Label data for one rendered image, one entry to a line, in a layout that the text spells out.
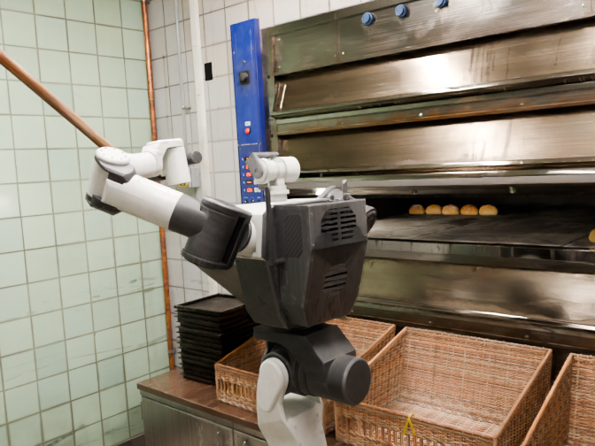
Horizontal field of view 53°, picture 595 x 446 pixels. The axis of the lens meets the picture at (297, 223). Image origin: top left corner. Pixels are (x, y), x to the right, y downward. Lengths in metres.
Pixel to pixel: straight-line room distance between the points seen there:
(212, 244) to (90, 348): 1.96
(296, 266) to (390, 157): 1.06
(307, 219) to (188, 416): 1.44
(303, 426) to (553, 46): 1.38
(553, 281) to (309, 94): 1.22
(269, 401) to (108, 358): 1.84
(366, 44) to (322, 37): 0.22
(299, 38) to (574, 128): 1.20
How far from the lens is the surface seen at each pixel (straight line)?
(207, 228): 1.35
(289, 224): 1.37
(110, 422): 3.41
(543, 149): 2.10
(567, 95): 2.10
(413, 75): 2.32
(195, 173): 3.10
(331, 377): 1.46
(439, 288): 2.31
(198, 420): 2.55
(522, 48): 2.17
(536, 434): 1.86
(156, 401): 2.76
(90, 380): 3.28
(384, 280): 2.44
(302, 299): 1.38
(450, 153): 2.23
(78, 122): 1.78
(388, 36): 2.41
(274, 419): 1.60
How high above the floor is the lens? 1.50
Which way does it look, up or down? 6 degrees down
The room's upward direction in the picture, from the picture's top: 3 degrees counter-clockwise
